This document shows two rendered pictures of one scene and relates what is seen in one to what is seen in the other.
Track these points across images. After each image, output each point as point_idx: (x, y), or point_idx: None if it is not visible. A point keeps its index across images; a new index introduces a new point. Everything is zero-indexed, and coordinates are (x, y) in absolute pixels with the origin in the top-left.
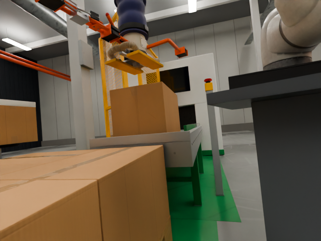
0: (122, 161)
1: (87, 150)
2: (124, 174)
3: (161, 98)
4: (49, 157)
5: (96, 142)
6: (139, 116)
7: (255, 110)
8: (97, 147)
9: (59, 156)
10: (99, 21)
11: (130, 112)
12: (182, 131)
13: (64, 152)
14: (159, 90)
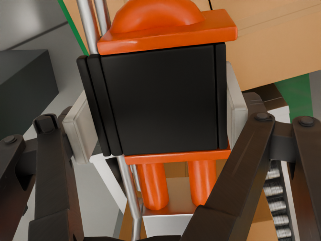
0: (76, 3)
1: (251, 70)
2: None
3: (129, 211)
4: (277, 4)
5: (267, 106)
6: (182, 176)
7: None
8: (263, 101)
9: (259, 16)
10: None
11: None
12: (99, 158)
13: (300, 47)
14: (127, 226)
